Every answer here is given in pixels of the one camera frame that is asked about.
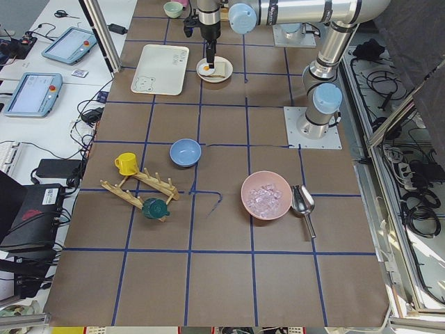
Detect pink bowl with ice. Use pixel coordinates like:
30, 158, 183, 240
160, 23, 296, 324
241, 170, 292, 220

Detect black power adapter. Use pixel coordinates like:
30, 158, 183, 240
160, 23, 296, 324
35, 159, 81, 179

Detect upper blue teach pendant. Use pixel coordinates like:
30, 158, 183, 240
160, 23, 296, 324
42, 27, 97, 65

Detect white round plate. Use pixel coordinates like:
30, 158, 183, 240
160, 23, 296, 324
196, 56, 233, 84

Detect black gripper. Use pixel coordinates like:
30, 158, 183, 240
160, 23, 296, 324
200, 22, 221, 68

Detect blue teach pendant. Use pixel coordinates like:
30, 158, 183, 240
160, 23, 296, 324
42, 27, 97, 65
4, 72, 63, 118

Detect yellow mug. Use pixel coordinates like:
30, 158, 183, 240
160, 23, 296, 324
114, 152, 139, 176

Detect mint green cup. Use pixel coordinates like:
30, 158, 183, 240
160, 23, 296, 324
163, 1, 183, 19

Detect blue bowl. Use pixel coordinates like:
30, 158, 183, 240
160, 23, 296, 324
170, 138, 202, 168

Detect fried egg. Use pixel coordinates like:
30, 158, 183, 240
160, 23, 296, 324
197, 63, 215, 77

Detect white power strip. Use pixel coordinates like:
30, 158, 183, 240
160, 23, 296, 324
397, 162, 416, 191

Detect black scissors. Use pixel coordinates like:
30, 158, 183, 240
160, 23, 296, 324
54, 10, 79, 19

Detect black computer box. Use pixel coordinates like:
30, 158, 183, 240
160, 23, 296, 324
1, 172, 65, 253

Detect wooden dish rack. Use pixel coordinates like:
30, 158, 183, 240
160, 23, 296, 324
99, 167, 181, 223

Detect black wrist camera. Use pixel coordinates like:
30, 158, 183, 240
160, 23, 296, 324
183, 15, 200, 38

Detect lower blue teach pendant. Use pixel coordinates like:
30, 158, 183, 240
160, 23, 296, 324
4, 72, 63, 118

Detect metal scoop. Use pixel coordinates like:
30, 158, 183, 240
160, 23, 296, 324
291, 184, 316, 239

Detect dark green mug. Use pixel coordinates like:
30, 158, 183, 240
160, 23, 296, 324
142, 198, 170, 220

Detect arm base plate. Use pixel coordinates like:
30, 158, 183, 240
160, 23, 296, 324
273, 23, 316, 48
284, 106, 342, 150

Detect cream bear tray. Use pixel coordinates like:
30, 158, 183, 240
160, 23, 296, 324
131, 45, 189, 96

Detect aluminium frame post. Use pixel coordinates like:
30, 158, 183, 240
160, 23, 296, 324
79, 0, 122, 74

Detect white keyboard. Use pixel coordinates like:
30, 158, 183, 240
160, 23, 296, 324
0, 141, 23, 176

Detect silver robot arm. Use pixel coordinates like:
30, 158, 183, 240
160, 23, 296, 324
228, 0, 389, 140

